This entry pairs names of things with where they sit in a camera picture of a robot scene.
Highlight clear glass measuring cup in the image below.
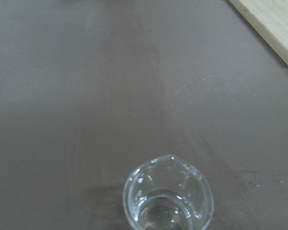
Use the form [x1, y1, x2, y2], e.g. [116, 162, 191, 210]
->
[122, 154, 214, 230]

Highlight bamboo cutting board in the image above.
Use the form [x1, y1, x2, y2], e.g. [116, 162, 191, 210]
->
[230, 0, 288, 66]

